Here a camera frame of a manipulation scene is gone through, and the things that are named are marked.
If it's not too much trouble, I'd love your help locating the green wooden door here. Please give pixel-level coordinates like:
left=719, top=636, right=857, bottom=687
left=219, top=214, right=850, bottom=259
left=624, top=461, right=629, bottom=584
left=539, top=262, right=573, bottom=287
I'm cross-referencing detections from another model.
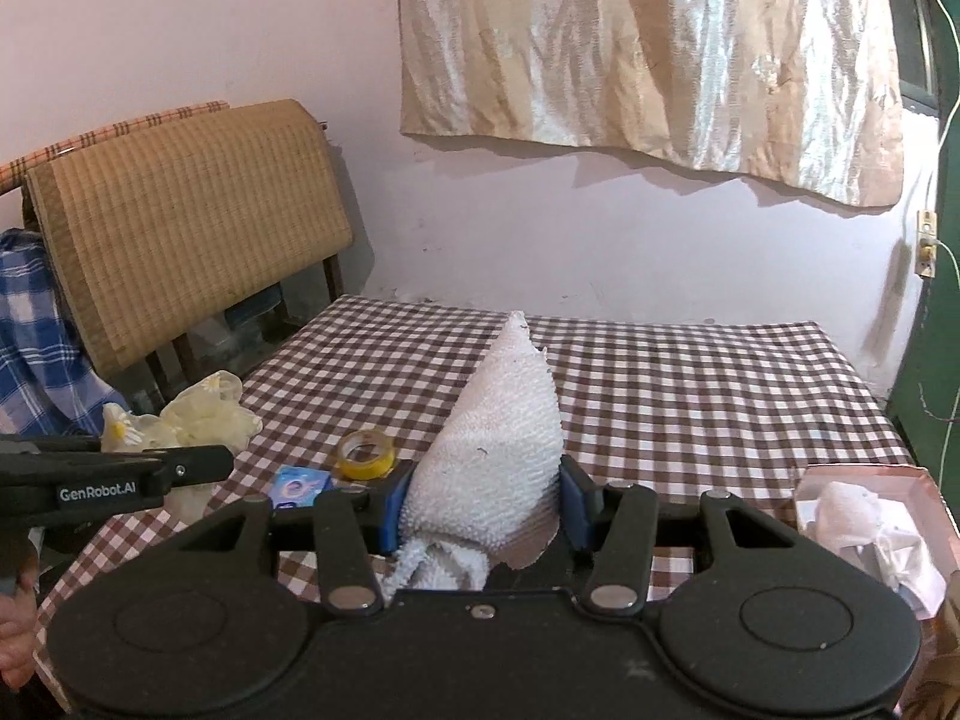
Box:
left=889, top=0, right=958, bottom=476

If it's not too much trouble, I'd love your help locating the woven bamboo mat chair back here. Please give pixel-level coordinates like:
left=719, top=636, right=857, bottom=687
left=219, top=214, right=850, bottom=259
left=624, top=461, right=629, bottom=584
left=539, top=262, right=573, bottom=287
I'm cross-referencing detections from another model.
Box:
left=25, top=99, right=353, bottom=377

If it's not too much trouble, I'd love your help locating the yellow tape roll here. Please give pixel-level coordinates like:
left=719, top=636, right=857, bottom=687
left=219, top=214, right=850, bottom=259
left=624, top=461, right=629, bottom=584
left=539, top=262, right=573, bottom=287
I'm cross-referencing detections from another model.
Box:
left=335, top=429, right=395, bottom=481

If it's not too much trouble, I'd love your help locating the white respirator mask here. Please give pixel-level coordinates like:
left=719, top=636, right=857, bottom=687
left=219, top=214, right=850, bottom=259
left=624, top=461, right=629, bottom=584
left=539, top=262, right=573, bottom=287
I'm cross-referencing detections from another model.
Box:
left=814, top=481, right=947, bottom=619

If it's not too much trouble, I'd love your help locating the brown checkered tablecloth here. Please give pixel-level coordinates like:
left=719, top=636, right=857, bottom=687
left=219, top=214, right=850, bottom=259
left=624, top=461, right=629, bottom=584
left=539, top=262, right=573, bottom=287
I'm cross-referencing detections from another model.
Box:
left=29, top=294, right=925, bottom=691

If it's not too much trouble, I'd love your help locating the white knitted sock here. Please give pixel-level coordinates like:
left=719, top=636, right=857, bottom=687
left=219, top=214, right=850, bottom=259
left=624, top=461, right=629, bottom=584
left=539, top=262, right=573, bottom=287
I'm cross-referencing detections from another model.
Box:
left=381, top=312, right=565, bottom=600

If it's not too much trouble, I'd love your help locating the blue Vinda tissue pack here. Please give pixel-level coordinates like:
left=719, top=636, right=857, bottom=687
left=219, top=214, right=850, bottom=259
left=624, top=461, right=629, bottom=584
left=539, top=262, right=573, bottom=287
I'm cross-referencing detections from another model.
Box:
left=268, top=466, right=334, bottom=511

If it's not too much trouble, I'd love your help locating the beige wall curtain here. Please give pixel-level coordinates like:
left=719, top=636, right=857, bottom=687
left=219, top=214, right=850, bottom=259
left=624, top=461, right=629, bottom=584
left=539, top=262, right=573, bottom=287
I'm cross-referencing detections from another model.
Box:
left=398, top=0, right=905, bottom=210

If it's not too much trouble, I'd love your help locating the pink cardboard box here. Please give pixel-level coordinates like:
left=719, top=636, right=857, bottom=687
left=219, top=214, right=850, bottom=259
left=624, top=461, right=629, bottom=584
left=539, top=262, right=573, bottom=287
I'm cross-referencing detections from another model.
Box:
left=794, top=463, right=958, bottom=621

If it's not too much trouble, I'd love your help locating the white wall cable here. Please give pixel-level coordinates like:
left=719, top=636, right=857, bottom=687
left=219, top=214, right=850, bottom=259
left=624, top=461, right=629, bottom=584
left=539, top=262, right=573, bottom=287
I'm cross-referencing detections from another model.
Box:
left=914, top=0, right=960, bottom=467

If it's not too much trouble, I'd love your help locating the person's left hand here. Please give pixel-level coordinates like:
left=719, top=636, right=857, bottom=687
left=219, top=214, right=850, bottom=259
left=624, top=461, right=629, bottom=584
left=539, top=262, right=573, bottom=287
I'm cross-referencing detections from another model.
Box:
left=0, top=541, right=37, bottom=691

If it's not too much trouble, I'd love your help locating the wall power socket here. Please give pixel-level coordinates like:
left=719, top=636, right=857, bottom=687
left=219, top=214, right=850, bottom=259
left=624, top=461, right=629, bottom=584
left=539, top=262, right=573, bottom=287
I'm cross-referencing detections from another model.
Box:
left=914, top=210, right=939, bottom=280

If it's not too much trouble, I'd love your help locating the blue plaid cloth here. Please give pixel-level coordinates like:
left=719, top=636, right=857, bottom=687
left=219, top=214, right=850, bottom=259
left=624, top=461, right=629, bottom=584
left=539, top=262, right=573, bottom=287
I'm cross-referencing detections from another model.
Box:
left=2, top=227, right=125, bottom=437

